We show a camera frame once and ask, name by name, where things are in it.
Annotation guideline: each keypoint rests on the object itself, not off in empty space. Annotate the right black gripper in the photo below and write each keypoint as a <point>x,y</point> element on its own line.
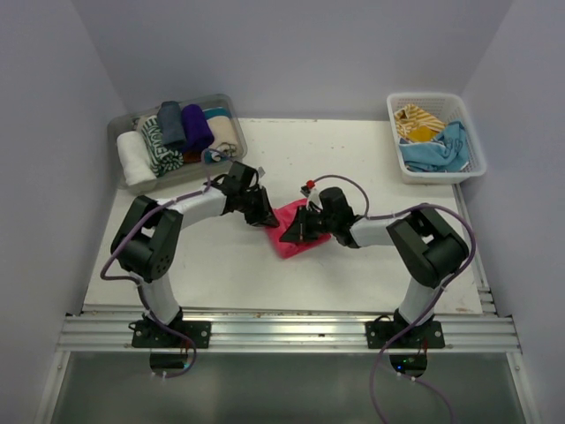
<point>298,230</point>

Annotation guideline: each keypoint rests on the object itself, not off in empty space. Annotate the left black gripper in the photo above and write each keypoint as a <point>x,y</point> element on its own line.
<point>264,215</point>

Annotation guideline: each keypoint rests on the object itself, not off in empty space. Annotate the pink towel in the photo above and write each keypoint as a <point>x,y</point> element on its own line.
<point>285,216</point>

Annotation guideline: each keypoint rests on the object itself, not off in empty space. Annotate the grey plastic bin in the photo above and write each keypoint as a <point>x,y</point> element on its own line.
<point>188,172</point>

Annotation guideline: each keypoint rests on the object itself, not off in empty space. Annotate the light blue towel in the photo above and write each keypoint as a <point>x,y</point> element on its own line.
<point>446,152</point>

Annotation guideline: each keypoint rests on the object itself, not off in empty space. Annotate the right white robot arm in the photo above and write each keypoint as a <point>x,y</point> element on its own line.
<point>435,244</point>

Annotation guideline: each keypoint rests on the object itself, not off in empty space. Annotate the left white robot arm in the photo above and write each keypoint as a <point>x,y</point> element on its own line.
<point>144,247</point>

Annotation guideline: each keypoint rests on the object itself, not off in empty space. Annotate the beige teal rolled towel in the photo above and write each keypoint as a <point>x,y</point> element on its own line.
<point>225,138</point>

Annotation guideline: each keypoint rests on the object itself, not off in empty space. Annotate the orange rolled towel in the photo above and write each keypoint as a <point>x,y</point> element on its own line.
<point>191,157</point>

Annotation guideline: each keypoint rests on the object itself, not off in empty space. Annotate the purple rolled towel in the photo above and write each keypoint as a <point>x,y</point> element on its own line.
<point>198,134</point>

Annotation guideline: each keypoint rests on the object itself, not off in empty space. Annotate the green patterned rolled towel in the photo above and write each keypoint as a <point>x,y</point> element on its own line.
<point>162,160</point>

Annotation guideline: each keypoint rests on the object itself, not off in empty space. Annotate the grey rolled towel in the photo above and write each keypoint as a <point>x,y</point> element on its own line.
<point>170,121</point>

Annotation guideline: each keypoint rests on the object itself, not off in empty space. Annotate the white rolled towel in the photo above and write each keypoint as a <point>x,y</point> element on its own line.
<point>134,158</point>

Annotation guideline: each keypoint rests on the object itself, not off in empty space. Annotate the yellow striped towel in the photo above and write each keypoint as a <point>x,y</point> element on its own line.
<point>417,125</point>

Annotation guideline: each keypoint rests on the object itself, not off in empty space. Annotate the white plastic basket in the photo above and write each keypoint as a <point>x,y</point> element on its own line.
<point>447,108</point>

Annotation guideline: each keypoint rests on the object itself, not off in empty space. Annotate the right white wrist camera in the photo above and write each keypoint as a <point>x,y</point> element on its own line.
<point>312,195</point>

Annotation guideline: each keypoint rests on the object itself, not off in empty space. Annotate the aluminium mounting rail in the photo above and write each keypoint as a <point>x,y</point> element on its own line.
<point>110,329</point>

